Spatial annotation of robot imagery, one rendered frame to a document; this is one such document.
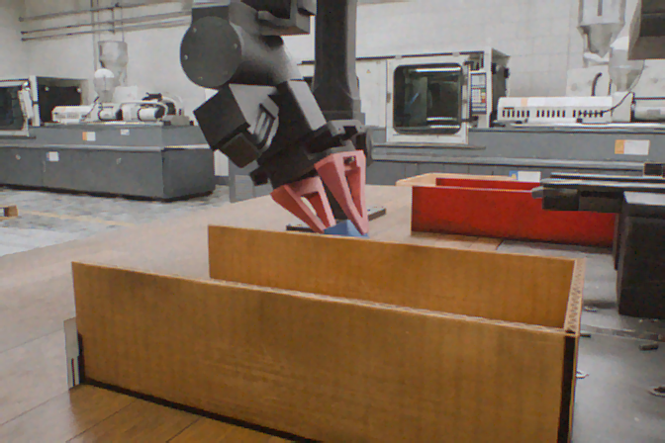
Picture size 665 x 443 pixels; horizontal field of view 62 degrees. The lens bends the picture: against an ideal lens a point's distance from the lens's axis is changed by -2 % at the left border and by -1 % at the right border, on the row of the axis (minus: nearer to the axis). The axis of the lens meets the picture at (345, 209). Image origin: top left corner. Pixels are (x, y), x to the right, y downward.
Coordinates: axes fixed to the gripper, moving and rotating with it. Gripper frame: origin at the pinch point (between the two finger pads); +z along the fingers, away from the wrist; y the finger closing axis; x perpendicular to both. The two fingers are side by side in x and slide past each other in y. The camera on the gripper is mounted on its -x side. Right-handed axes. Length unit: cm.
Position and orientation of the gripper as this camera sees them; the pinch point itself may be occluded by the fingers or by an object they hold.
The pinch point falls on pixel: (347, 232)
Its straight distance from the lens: 52.1
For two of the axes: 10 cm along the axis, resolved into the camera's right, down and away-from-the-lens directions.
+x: 4.3, -1.6, 8.9
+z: 4.5, 8.9, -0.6
